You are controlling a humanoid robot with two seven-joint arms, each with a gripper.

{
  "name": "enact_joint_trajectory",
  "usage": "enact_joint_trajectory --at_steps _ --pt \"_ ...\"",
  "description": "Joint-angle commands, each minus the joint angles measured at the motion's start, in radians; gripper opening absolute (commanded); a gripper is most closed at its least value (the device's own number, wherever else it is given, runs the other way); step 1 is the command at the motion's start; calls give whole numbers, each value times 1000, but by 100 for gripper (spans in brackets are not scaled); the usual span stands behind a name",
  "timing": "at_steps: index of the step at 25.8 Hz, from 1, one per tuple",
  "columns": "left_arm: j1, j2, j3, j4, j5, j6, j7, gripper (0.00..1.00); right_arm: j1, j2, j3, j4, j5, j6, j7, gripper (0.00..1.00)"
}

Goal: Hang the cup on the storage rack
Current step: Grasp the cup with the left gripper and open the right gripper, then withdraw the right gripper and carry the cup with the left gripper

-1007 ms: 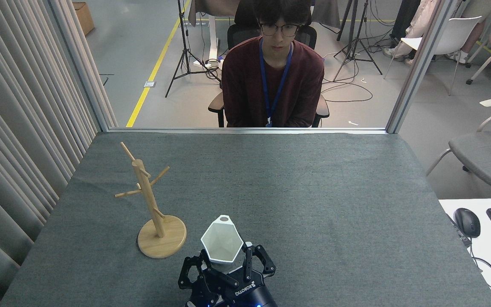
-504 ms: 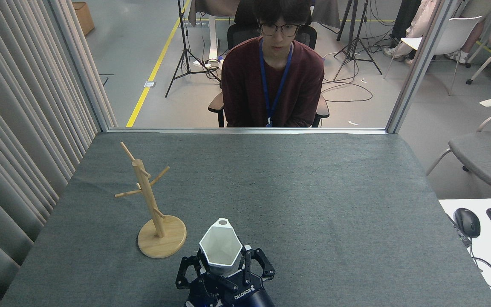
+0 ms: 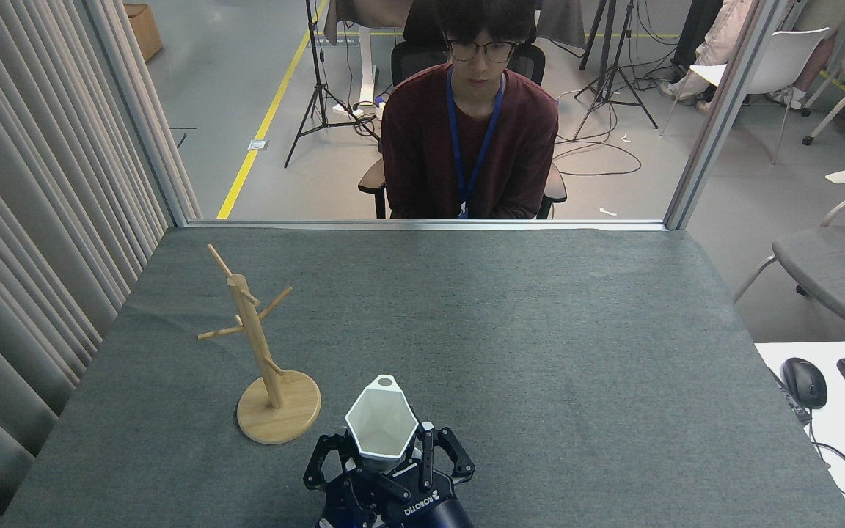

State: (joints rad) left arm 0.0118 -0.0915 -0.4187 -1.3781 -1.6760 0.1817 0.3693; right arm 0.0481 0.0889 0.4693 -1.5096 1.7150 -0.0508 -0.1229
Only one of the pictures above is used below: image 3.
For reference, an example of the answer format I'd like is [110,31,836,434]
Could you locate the beige pleated curtain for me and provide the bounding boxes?
[0,0,203,528]

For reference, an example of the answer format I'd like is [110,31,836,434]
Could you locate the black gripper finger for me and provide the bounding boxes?
[304,433,354,491]
[419,425,476,494]

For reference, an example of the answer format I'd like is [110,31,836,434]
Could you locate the silver metal post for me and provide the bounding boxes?
[663,0,790,231]

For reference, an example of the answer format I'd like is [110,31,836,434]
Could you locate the grey chair with armrest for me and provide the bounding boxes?
[732,167,845,340]

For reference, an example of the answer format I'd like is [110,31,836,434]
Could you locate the black computer mouse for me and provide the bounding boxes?
[782,357,828,410]

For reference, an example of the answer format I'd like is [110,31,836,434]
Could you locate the white plastic chair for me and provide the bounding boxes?
[661,27,832,165]

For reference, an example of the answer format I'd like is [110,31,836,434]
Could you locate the black-rimmed glasses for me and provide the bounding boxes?
[446,39,519,65]

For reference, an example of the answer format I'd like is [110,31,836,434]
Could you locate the black tripod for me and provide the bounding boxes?
[284,0,379,169]
[573,0,659,141]

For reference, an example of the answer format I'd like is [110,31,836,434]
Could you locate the wooden cup storage rack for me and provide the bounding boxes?
[197,244,322,445]

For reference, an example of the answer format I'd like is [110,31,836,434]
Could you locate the white power strip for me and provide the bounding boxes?
[332,95,387,122]

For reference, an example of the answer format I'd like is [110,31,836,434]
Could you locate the black office chair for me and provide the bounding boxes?
[358,0,568,220]

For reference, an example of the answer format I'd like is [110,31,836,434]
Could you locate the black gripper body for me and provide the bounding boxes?
[318,462,475,528]

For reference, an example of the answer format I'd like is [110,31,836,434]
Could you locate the blue lanyard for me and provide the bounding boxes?
[446,67,505,219]

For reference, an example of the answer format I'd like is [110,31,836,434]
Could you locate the grey felt table mat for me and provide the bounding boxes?
[0,226,845,528]

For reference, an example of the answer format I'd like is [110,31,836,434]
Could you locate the white hexagonal cup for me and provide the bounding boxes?
[344,374,420,474]

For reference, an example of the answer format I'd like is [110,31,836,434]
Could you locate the seated person in background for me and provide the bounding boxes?
[657,0,845,112]

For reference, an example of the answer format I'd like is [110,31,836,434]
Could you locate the silver table edge rail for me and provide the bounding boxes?
[173,219,669,232]

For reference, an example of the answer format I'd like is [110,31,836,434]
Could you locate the cardboard box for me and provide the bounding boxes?
[124,3,164,62]

